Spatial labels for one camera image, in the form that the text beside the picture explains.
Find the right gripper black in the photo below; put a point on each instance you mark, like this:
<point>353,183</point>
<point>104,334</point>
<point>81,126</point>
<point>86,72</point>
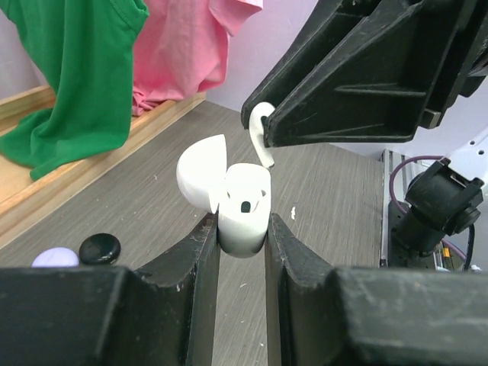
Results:
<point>399,68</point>

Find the white earbud charging case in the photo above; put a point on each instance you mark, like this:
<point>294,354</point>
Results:
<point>240,194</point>

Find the wooden clothes rack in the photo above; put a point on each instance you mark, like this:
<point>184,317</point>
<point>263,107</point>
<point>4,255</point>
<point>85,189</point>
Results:
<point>55,142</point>

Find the black earbud charging case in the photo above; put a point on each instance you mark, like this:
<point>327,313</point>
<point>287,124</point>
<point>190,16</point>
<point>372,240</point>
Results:
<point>100,249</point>

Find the pink shirt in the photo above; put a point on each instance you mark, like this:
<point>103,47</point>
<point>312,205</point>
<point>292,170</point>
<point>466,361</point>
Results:
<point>183,48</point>

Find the green shirt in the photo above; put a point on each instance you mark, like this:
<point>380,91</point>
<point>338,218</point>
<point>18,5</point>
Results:
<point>79,43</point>

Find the purple earbud charging case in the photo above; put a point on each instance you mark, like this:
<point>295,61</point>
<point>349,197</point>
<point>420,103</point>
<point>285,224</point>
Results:
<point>58,257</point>

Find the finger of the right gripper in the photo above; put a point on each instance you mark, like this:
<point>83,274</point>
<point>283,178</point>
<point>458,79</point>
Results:
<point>328,24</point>

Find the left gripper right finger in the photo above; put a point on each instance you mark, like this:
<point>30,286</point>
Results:
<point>318,314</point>

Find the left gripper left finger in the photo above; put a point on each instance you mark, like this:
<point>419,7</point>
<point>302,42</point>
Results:
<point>163,313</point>

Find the white earbud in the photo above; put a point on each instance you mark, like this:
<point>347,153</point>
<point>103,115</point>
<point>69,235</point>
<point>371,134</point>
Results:
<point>256,132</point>

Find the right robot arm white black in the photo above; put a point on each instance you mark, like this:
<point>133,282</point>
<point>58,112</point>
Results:
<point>442,201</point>

